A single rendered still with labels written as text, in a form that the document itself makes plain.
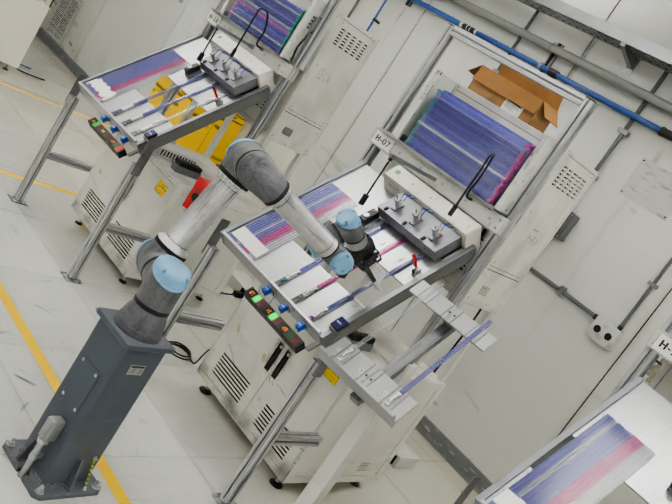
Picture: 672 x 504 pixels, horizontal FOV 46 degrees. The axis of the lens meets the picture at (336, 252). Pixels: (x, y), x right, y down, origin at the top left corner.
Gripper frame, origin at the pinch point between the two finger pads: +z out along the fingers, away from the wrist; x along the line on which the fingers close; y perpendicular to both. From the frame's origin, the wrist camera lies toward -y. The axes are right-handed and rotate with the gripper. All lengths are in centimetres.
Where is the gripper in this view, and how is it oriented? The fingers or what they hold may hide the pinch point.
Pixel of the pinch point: (366, 280)
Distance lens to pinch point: 285.3
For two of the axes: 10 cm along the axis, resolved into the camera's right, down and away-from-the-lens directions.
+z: 2.6, 5.9, 7.7
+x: -5.8, -5.4, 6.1
